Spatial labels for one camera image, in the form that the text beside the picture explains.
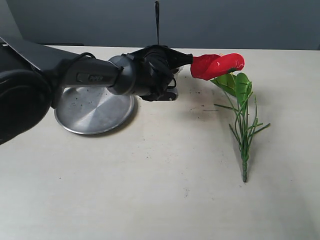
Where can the stainless steel spork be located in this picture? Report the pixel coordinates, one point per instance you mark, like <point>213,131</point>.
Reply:
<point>157,19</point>

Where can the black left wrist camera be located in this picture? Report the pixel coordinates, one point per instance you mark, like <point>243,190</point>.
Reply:
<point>171,94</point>

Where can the white plastic flower pot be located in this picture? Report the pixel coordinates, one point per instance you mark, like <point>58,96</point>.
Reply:
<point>177,70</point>

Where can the red artificial anthurium flower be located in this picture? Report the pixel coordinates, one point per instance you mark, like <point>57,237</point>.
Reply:
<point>225,71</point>

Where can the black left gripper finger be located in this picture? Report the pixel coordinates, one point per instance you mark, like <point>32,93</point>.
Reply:
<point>180,59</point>

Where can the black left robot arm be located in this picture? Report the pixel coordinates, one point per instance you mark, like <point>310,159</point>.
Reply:
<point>33,77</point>

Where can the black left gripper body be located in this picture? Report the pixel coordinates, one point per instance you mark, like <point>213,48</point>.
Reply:
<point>160,59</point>

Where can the round stainless steel plate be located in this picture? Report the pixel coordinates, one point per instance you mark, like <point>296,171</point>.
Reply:
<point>93,110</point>

